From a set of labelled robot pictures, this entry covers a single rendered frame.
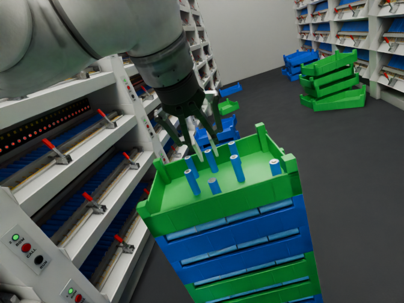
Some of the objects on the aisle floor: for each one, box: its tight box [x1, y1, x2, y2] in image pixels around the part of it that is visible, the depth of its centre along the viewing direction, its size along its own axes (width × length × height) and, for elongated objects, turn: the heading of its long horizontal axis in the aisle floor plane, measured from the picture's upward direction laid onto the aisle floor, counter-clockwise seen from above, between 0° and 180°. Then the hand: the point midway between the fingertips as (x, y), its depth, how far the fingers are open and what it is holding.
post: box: [84, 54, 170, 174], centre depth 92 cm, size 20×9×180 cm, turn 114°
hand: (205, 146), depth 51 cm, fingers open, 3 cm apart
